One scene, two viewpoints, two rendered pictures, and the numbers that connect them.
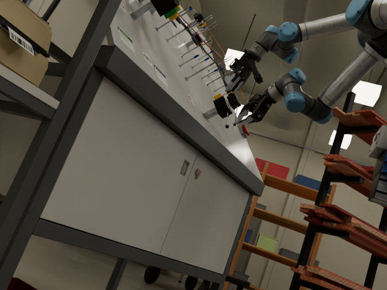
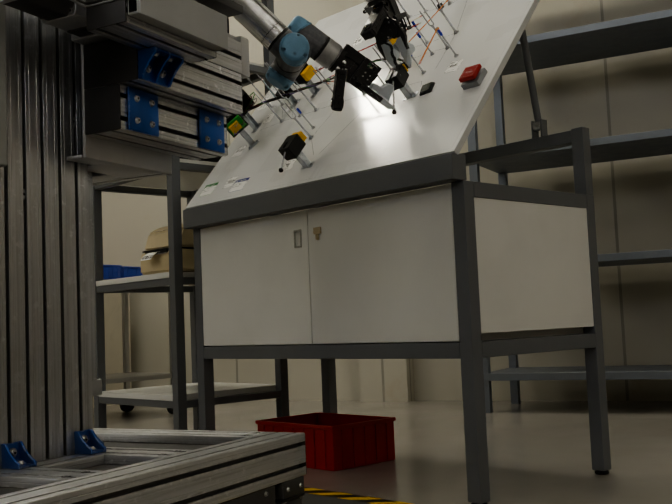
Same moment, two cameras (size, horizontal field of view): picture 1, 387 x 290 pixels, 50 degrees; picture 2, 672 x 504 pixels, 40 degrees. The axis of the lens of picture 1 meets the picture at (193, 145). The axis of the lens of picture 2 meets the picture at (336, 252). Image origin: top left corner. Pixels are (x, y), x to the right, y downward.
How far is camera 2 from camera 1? 3.39 m
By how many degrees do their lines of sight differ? 101
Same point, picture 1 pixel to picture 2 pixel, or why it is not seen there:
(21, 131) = not seen: hidden behind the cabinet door
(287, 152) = not seen: outside the picture
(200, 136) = (276, 201)
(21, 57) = (161, 261)
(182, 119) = (250, 206)
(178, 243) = (332, 322)
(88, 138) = (208, 277)
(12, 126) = not seen: hidden behind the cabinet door
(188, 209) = (326, 278)
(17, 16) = (161, 240)
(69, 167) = (206, 304)
